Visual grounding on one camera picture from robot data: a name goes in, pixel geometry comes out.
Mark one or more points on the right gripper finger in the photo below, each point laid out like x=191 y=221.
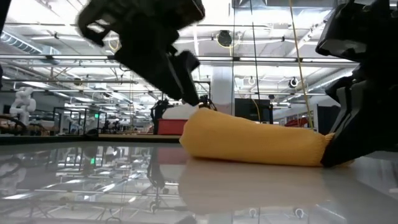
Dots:
x=373 y=124
x=340 y=90

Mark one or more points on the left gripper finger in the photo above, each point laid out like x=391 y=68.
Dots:
x=152 y=68
x=189 y=81

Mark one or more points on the orange towel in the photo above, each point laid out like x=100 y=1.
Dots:
x=248 y=140

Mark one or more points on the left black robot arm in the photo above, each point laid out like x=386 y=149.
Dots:
x=3 y=12

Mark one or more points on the black cabinet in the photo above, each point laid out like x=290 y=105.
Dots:
x=326 y=119

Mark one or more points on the white bag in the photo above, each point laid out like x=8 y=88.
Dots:
x=178 y=112

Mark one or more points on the white column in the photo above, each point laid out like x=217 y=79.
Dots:
x=222 y=90

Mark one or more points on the black stand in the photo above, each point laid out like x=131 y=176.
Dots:
x=158 y=112

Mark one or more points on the red bin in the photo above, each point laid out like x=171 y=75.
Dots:
x=171 y=127

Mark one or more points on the red object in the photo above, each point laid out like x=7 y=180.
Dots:
x=297 y=122

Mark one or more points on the black display panel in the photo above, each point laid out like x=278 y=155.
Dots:
x=248 y=109

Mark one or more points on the white robot figure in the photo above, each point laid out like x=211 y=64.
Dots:
x=23 y=104

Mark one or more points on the black rack frame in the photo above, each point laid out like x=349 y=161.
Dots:
x=77 y=119

